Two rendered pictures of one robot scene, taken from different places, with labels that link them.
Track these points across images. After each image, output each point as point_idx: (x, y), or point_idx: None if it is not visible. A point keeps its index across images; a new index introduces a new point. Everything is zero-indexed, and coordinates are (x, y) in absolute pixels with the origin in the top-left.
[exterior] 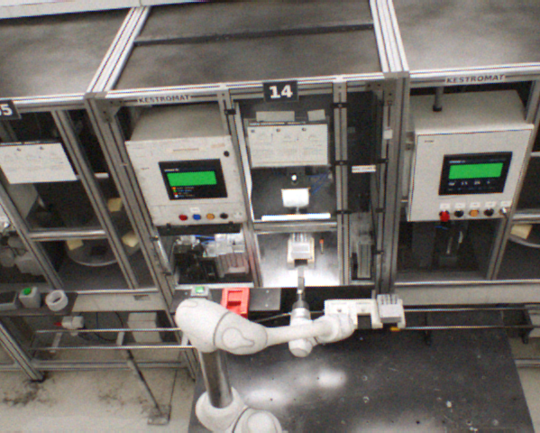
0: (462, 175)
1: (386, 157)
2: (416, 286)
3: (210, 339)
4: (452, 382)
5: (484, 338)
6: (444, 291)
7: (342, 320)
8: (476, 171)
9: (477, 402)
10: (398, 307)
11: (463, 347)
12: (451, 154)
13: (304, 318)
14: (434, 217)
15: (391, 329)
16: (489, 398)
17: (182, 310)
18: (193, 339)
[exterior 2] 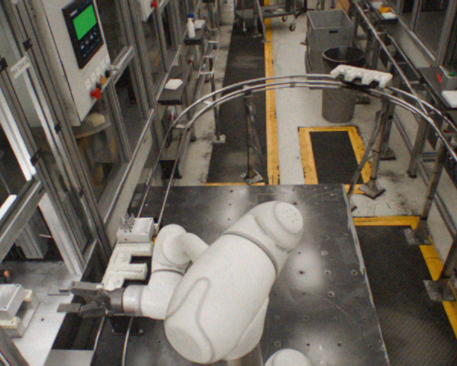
0: (82, 31)
1: (27, 37)
2: (112, 210)
3: (272, 273)
4: (211, 224)
5: (170, 199)
6: (117, 207)
7: (172, 229)
8: (85, 22)
9: (233, 211)
10: (139, 219)
11: (176, 213)
12: (65, 6)
13: (145, 287)
14: (89, 104)
15: (154, 244)
16: (229, 204)
17: (210, 313)
18: (256, 323)
